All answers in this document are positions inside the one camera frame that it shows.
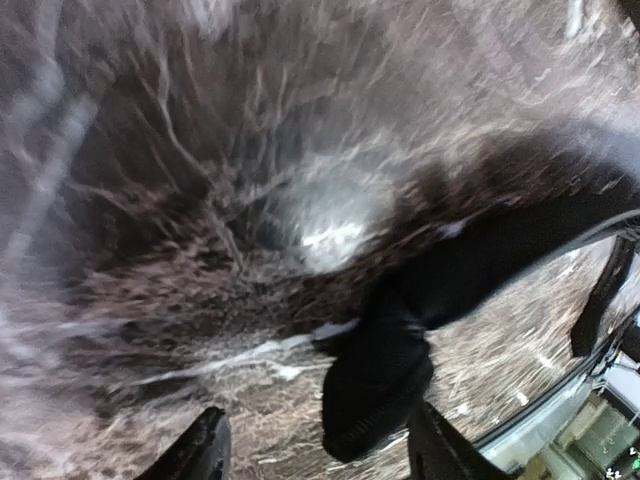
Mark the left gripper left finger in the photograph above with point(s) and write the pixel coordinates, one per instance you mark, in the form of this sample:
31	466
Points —
201	452

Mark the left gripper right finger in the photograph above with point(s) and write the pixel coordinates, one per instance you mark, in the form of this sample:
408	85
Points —
438	451

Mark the black necktie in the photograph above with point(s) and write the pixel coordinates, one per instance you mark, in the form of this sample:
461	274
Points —
384	367

